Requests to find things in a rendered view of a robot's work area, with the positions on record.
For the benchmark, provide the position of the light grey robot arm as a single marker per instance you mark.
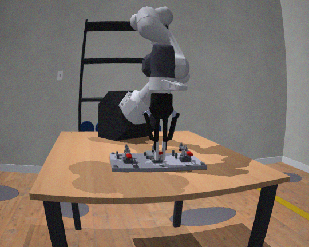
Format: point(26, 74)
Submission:
point(169, 67)

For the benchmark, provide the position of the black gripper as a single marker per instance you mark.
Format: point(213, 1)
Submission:
point(161, 111)

